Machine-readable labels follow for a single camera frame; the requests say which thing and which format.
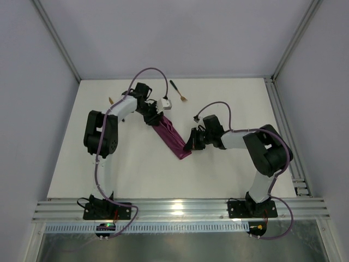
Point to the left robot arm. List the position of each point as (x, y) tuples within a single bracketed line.
[(101, 141)]

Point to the purple cloth napkin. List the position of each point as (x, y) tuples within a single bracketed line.
[(171, 138)]

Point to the right side aluminium rail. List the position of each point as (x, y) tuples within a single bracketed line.
[(296, 168)]

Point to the left corner frame post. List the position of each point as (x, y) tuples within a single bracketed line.
[(43, 15)]

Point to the black controller board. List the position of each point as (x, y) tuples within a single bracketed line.
[(104, 230), (257, 229)]

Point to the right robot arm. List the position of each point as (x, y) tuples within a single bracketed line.
[(268, 152)]

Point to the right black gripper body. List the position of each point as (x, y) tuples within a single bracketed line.
[(194, 139)]

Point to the right black controller board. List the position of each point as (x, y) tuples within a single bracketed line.
[(257, 229)]

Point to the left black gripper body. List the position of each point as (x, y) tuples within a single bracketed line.
[(153, 118)]

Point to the gold fork black handle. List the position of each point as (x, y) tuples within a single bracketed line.
[(183, 99)]

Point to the slotted cable duct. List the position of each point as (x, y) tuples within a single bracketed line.
[(151, 227)]

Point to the right corner frame post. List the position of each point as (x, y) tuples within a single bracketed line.
[(297, 35)]

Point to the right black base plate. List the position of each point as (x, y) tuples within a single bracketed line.
[(249, 209)]

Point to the aluminium rail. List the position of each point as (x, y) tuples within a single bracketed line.
[(296, 168), (170, 210)]

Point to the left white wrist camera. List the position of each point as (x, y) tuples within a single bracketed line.
[(163, 104)]

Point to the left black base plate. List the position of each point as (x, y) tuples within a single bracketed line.
[(106, 211)]

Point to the left black controller board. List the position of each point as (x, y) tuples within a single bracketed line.
[(104, 230)]

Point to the front aluminium rail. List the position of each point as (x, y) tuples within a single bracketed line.
[(170, 210)]

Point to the corner frame post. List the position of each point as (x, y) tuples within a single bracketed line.
[(43, 15), (297, 35)]

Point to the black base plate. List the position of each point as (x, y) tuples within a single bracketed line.
[(106, 211), (249, 209)]

